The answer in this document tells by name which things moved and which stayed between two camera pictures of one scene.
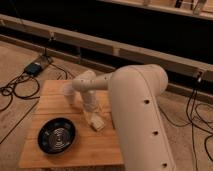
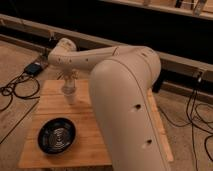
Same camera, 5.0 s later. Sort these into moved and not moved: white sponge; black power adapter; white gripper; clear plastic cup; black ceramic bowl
Moved: white sponge; white gripper
Not moved: black power adapter; clear plastic cup; black ceramic bowl
